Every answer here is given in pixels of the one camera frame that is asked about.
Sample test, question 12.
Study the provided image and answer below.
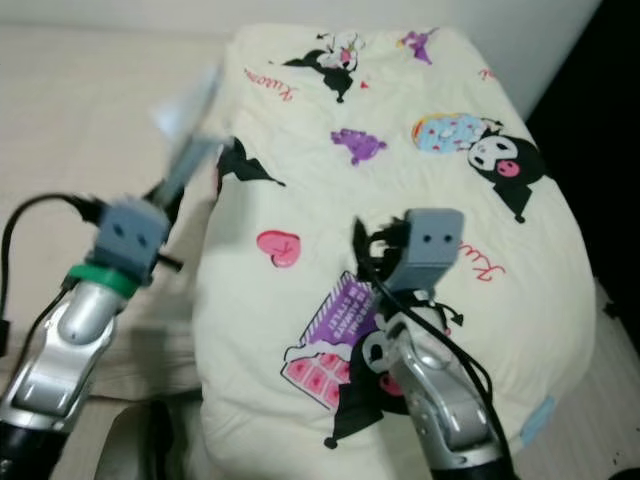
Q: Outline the cream cartoon print duvet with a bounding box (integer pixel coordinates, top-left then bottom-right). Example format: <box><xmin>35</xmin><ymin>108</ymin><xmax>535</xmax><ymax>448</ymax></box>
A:
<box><xmin>195</xmin><ymin>22</ymin><xmax>601</xmax><ymax>480</ymax></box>

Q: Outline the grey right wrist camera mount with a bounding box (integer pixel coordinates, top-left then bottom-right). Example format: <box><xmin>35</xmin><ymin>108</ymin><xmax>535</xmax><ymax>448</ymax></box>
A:
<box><xmin>390</xmin><ymin>208</ymin><xmax>464</xmax><ymax>293</ymax></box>

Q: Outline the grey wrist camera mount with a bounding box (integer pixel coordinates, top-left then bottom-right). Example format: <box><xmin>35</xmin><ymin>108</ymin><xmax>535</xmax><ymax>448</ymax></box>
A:
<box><xmin>390</xmin><ymin>208</ymin><xmax>464</xmax><ymax>293</ymax></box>
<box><xmin>95</xmin><ymin>197</ymin><xmax>171</xmax><ymax>286</ymax></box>

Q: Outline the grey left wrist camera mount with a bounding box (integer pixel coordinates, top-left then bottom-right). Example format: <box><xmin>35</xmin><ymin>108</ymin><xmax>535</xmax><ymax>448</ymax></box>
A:
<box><xmin>95</xmin><ymin>197</ymin><xmax>171</xmax><ymax>286</ymax></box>

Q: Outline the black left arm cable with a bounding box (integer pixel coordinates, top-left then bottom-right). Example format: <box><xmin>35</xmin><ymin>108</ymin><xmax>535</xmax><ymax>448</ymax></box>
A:
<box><xmin>0</xmin><ymin>195</ymin><xmax>111</xmax><ymax>341</ymax></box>

